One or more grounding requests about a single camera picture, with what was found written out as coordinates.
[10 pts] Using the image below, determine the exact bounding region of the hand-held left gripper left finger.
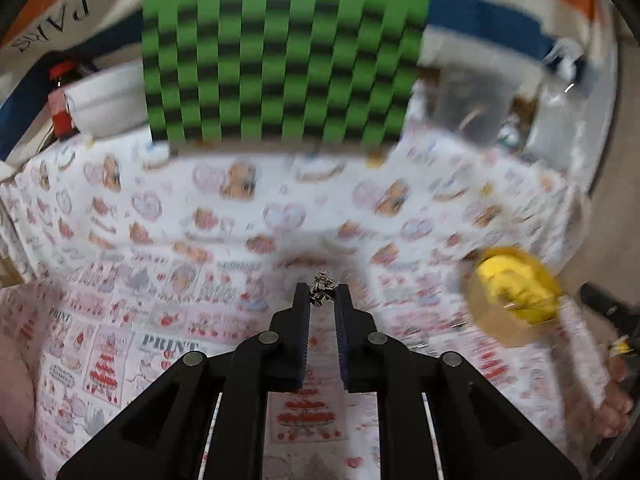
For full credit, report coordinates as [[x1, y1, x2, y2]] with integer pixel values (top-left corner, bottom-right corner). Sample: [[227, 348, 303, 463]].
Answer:
[[56, 282, 312, 480]]

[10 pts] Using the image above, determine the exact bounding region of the white bowl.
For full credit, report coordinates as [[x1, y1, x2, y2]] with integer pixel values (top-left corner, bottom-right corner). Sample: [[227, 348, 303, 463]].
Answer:
[[65, 62, 149, 139]]

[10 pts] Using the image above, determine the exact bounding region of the red bottle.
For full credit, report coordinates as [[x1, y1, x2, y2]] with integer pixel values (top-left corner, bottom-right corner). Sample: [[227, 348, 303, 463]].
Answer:
[[47, 59, 85, 140]]

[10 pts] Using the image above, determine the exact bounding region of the small metal jewelry piece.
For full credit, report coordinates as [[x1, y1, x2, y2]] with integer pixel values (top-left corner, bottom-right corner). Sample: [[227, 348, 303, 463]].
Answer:
[[309, 271, 337, 309]]

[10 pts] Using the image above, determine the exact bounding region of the patchwork print pink cloth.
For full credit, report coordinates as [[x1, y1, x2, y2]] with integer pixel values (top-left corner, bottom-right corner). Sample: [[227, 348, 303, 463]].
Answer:
[[0, 247, 608, 480]]

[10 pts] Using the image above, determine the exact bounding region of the yellow octagonal jewelry box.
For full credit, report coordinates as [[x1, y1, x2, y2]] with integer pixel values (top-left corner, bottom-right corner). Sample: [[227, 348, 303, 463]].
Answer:
[[462, 246, 564, 347]]

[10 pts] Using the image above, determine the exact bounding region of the clear spray bottle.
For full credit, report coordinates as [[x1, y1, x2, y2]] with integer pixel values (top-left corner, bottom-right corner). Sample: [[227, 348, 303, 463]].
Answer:
[[524, 39, 590, 172]]

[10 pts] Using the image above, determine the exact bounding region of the frosted plastic cup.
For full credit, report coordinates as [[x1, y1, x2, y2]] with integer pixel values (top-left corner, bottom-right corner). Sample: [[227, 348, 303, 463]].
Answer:
[[432, 62, 519, 147]]

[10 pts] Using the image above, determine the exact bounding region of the person's right hand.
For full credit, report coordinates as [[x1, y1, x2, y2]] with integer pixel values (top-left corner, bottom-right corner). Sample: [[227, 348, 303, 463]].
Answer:
[[595, 346, 637, 439]]

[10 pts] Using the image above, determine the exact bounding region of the green black checkered cushion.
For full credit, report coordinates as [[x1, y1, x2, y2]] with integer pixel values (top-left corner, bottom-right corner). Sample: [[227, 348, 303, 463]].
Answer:
[[141, 0, 434, 155]]

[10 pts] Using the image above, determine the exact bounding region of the bear print white cloth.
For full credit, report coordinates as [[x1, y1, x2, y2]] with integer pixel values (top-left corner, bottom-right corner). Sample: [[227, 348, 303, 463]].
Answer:
[[0, 130, 593, 291]]

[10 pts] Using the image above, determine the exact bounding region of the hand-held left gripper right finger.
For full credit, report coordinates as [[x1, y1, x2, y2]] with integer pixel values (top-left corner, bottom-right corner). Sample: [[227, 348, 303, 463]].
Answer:
[[334, 283, 583, 480]]

